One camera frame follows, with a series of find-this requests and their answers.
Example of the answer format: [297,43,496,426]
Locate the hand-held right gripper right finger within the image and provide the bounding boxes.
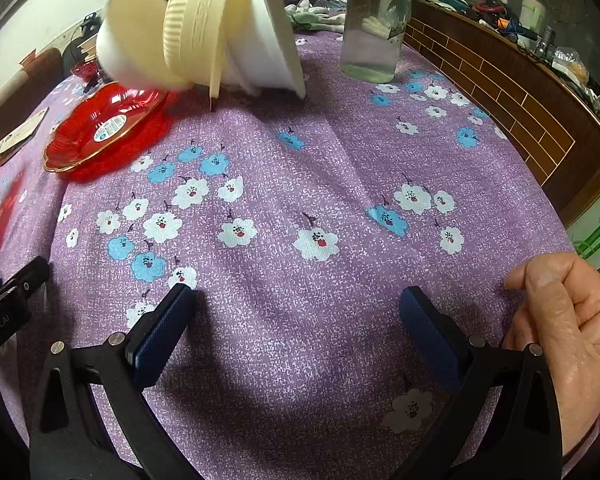
[399,286,563,480]

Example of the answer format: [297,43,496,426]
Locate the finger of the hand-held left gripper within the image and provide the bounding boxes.
[0,256,50,306]

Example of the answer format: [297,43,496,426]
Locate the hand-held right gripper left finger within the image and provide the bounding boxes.
[28,283,201,480]

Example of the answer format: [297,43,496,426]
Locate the white paper bowl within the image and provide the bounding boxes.
[96,0,191,92]
[220,0,308,100]

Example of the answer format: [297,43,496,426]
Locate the cream ribbed plastic bowl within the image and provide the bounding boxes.
[162,0,253,111]

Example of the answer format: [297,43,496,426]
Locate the person's right hand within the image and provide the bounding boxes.
[501,252,600,456]

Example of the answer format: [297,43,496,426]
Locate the brown paper card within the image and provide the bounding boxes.
[0,107,48,153]

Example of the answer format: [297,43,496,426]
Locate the brown sofa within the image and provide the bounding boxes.
[22,47,63,101]

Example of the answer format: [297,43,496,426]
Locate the purple floral tablecloth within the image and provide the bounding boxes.
[0,27,576,480]

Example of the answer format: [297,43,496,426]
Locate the brown wooden counter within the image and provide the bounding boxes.
[402,0,600,231]

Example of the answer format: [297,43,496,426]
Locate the clear bag of bread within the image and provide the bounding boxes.
[552,47,591,86]

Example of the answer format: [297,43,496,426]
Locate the clear water bottle mint lid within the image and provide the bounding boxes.
[341,0,420,84]

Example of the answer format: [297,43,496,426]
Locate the white tumbler with straw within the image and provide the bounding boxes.
[520,0,548,36]

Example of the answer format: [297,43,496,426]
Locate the white work gloves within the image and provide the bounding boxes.
[285,0,351,31]

